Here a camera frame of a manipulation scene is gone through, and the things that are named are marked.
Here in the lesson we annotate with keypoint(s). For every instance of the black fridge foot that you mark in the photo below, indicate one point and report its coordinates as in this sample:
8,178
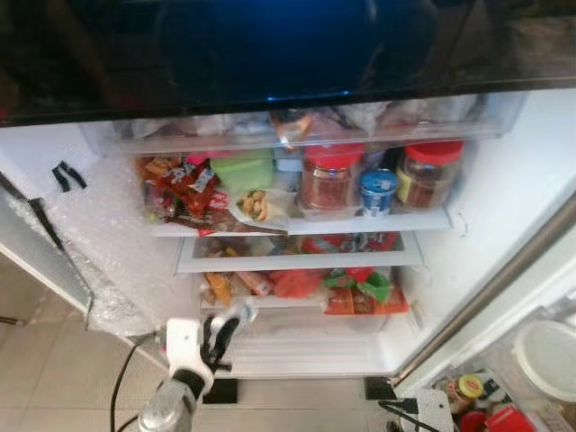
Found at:
380,389
220,391

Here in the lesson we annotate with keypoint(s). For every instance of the clear bubble wrap sheet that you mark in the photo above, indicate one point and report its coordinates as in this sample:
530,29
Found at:
108,243

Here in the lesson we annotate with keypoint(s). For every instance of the yellow lid jar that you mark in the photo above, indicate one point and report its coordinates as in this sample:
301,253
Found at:
468,389

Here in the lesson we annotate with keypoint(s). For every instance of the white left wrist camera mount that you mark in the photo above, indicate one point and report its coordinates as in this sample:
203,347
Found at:
184,346

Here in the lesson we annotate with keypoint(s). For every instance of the white edged glass fridge shelf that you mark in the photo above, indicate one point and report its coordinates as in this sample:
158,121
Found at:
297,261
360,223

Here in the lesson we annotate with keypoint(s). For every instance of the red bag of food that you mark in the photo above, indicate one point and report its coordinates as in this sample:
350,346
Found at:
295,284

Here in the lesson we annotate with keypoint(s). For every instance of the black glossy freezer door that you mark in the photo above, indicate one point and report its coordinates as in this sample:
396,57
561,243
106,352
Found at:
270,45

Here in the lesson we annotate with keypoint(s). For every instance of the red lidded container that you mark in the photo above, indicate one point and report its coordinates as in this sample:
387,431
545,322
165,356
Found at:
504,421

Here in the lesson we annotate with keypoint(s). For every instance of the white fridge cabinet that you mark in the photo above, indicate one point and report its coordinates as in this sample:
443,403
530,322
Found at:
504,180

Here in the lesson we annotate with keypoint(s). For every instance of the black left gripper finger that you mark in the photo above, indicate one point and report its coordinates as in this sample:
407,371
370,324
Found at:
209,342
228,340

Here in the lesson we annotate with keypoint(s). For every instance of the white fridge door with bins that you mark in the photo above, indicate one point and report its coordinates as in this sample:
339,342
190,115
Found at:
540,279

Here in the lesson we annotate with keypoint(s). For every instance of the green plastic container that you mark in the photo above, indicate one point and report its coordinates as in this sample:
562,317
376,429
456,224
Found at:
243,171

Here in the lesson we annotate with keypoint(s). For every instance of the red lid glass jar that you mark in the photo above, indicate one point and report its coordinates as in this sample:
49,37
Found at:
430,180
331,184

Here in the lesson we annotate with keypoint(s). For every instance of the orange red flat packet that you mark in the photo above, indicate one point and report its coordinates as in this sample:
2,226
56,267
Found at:
360,306

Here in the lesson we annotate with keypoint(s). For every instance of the clear crisper drawer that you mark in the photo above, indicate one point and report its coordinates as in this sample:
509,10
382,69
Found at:
315,342

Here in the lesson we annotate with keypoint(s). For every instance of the pink orange food packet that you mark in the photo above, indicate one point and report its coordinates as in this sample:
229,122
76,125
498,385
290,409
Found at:
254,283

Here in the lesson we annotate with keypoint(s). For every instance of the grey fridge door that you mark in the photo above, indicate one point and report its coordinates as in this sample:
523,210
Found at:
36,252

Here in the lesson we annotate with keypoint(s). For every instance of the green food packet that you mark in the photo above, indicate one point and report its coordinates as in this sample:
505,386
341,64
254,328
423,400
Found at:
373,286

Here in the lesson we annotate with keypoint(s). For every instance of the small clear packet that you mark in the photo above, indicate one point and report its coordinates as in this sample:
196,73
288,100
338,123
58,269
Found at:
245,312

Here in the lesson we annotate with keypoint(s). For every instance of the long red food packet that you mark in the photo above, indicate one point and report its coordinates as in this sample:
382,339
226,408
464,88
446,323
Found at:
351,243

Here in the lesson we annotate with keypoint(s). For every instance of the clear plastic fridge drawer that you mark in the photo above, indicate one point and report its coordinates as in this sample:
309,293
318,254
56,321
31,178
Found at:
180,135

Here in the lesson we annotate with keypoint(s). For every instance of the red snack packet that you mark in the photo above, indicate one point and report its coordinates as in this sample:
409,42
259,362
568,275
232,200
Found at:
189,184

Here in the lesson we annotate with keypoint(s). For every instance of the black tape strips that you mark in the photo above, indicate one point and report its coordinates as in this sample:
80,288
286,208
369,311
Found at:
63,175

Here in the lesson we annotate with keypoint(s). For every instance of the white lid round container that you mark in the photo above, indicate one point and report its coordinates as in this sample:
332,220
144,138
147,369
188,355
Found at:
549,360

